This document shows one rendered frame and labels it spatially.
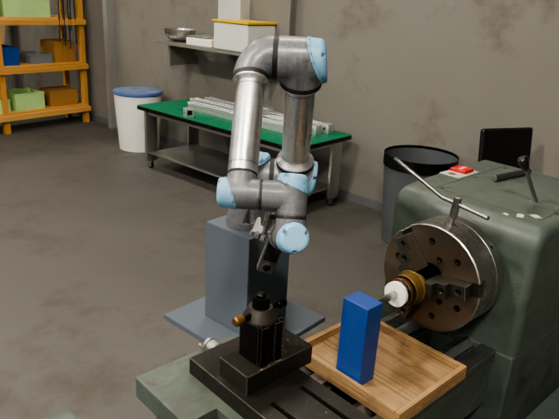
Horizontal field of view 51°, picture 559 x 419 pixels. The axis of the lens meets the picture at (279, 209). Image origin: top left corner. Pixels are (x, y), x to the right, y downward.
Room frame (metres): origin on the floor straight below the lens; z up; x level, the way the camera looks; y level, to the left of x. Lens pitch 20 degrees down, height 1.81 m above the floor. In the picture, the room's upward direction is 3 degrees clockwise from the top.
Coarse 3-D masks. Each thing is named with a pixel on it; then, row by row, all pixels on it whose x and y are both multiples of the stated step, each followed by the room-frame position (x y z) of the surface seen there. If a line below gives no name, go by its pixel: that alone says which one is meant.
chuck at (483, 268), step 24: (432, 240) 1.48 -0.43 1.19; (456, 240) 1.43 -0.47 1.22; (480, 240) 1.46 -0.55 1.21; (384, 264) 1.58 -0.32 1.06; (432, 264) 1.57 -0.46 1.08; (456, 264) 1.42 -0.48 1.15; (480, 264) 1.39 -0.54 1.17; (432, 312) 1.45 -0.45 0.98; (456, 312) 1.40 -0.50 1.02; (480, 312) 1.40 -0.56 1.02
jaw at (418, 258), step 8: (408, 232) 1.54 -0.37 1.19; (400, 240) 1.50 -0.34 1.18; (408, 240) 1.49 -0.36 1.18; (416, 240) 1.51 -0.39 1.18; (400, 248) 1.50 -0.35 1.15; (408, 248) 1.48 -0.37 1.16; (416, 248) 1.49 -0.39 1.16; (400, 256) 1.48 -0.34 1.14; (408, 256) 1.46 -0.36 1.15; (416, 256) 1.47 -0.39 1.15; (408, 264) 1.44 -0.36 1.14; (416, 264) 1.45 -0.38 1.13; (424, 264) 1.47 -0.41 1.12; (400, 272) 1.45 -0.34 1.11
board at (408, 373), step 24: (312, 336) 1.42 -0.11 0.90; (336, 336) 1.46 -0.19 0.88; (384, 336) 1.47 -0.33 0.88; (408, 336) 1.45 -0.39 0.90; (312, 360) 1.31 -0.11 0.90; (336, 360) 1.34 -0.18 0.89; (384, 360) 1.35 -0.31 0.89; (408, 360) 1.36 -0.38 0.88; (432, 360) 1.36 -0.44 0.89; (336, 384) 1.25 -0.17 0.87; (384, 384) 1.24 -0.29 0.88; (408, 384) 1.25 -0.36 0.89; (432, 384) 1.25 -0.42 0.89; (456, 384) 1.28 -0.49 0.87; (384, 408) 1.14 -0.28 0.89; (408, 408) 1.13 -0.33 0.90
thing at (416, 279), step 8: (408, 272) 1.42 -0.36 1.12; (392, 280) 1.39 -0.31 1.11; (400, 280) 1.38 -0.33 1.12; (408, 280) 1.39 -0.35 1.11; (416, 280) 1.39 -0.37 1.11; (424, 280) 1.42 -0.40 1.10; (408, 288) 1.36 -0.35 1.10; (416, 288) 1.37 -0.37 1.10; (424, 288) 1.38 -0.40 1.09; (408, 296) 1.35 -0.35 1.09; (416, 296) 1.36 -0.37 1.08; (424, 296) 1.38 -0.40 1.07; (408, 304) 1.38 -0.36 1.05
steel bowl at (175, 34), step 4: (164, 28) 6.32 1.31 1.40; (168, 28) 6.49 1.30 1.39; (172, 28) 6.53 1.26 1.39; (176, 28) 6.55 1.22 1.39; (180, 28) 6.56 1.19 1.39; (184, 28) 6.56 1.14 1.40; (188, 28) 6.55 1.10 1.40; (168, 32) 6.27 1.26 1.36; (172, 32) 6.25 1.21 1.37; (176, 32) 6.24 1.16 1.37; (180, 32) 6.24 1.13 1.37; (184, 32) 6.25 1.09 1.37; (188, 32) 6.28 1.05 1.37; (192, 32) 6.33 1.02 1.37; (168, 36) 6.30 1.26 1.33; (172, 36) 6.26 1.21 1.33; (176, 36) 6.25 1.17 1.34; (180, 36) 6.25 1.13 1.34; (184, 36) 6.27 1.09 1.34; (172, 40) 6.36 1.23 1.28; (176, 40) 6.31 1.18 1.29; (180, 40) 6.30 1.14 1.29; (184, 40) 6.32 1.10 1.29
